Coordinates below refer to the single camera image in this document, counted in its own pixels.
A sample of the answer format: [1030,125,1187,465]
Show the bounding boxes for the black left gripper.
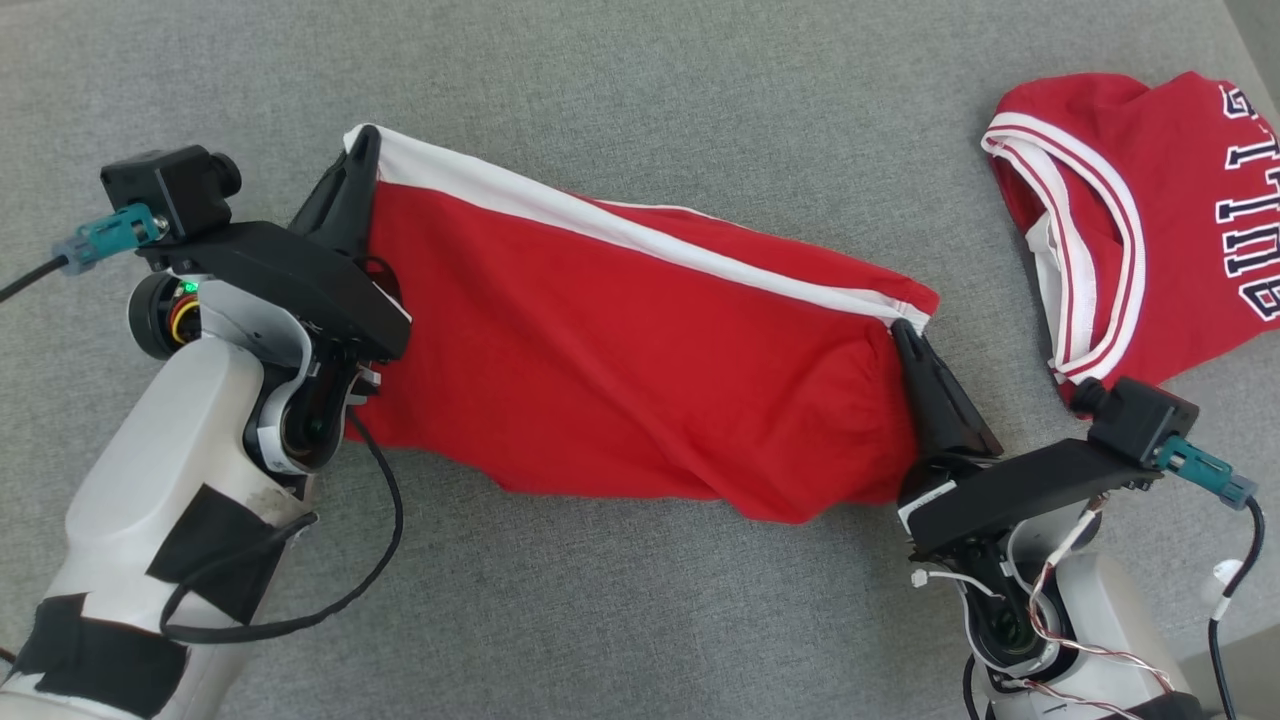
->
[139,124,414,364]

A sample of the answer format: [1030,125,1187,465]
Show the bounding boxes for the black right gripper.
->
[888,321,1162,560]

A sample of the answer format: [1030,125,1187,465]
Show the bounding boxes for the red jersey with white trim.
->
[980,70,1280,406]

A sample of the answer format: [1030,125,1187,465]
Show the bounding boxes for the red shorts with white stripe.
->
[345,123,941,526]

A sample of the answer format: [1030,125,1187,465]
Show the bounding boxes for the left camera cable teal plug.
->
[0,203,167,304]

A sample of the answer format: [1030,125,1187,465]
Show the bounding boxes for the camera cable teal plug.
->
[0,203,167,304]
[1153,436,1267,720]

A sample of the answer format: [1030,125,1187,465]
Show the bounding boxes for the right camera cable teal plug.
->
[1153,436,1267,720]

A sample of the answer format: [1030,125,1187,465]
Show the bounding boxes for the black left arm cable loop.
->
[158,410,404,644]

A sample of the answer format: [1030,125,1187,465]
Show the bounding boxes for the white cable label tag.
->
[1205,558,1247,606]

